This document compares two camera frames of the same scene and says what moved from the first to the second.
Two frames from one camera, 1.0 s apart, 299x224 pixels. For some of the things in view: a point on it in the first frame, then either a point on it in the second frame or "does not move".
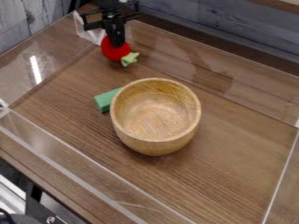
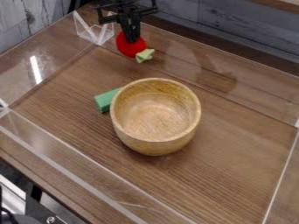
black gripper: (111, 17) to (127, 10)
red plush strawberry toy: (118, 52) to (134, 49)
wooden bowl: (155, 114) does not move
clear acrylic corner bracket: (94, 35) does not move
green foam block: (103, 100) does not move
